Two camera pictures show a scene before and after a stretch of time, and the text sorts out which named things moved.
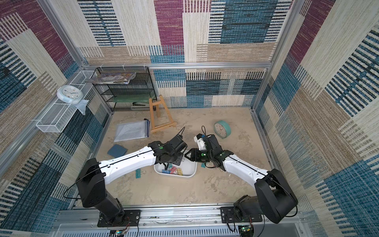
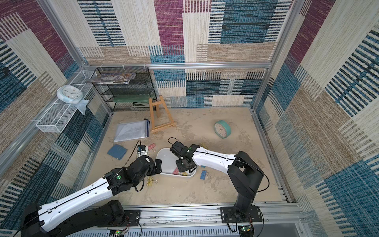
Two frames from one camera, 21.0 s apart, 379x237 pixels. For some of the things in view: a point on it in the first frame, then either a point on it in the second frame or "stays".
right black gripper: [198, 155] → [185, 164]
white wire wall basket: [69, 96] stays
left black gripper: [180, 156] → [159, 166]
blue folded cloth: [116, 150] stays
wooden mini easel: [162, 118] stays
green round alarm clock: [222, 129] stays
